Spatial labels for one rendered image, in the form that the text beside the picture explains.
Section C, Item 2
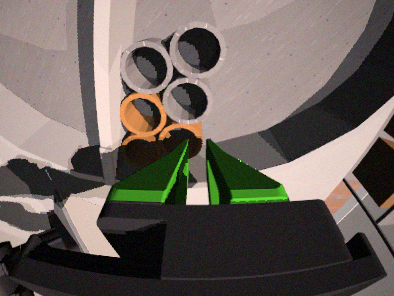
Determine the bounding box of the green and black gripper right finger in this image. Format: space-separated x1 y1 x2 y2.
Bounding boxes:
206 139 290 204

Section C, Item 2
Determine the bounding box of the bronze bushing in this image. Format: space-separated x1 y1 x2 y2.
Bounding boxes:
158 116 203 159
120 89 168 136
121 131 163 168

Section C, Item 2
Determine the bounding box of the grey metal bushing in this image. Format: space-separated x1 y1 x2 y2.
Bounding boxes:
120 38 176 94
162 71 213 125
169 21 227 79

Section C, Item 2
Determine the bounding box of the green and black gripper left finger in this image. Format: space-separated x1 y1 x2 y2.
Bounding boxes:
104 139 189 205

